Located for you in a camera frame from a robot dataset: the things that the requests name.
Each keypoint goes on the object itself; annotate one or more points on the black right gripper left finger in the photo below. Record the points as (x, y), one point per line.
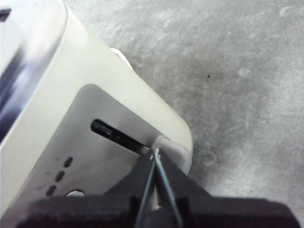
(114, 209)

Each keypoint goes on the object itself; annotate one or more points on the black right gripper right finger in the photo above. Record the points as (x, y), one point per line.
(213, 211)

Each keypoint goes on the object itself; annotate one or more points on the cream and steel toaster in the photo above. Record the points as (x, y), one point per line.
(59, 107)

